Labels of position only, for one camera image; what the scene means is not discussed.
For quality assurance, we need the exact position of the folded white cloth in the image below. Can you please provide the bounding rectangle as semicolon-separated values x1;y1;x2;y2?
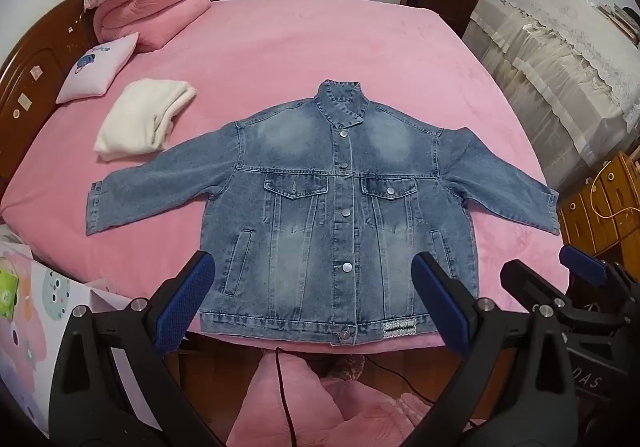
94;78;196;162

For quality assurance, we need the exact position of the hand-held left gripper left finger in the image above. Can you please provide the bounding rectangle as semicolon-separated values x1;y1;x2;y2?
48;250;223;447

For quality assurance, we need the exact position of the pink plush cloth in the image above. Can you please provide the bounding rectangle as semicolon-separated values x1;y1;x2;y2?
225;354;486;447

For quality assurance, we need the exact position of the furniture under white lace cover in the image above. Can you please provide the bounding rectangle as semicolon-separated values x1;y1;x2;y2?
462;0;640;193

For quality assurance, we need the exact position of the thin white cable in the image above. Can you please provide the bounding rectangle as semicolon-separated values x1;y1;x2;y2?
590;161;640;219

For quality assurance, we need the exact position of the small printed pillow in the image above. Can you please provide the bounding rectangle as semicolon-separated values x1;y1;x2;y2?
55;32;140;104

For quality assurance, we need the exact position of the pink bed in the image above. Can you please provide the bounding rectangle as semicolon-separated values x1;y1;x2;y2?
0;0;568;355

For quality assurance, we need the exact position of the wooden headboard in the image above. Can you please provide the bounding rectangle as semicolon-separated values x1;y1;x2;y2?
0;0;101;183

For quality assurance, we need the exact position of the folded pink quilt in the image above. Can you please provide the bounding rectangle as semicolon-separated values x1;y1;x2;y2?
92;0;213;53

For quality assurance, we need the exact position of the cartoon printed cloth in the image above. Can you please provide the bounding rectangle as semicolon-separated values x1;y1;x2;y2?
0;227;131;428

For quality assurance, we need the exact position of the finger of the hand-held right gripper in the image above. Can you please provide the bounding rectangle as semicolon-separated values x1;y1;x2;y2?
500;258;576;325
559;244;640;303

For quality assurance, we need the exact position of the wooden drawer cabinet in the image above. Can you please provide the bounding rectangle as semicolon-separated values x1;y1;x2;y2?
557;152;640;273

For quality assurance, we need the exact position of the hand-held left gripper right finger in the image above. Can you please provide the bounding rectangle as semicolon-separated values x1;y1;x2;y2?
400;251;583;447

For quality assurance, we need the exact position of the blue denim jacket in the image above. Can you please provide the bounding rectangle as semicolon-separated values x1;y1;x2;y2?
85;80;561;344

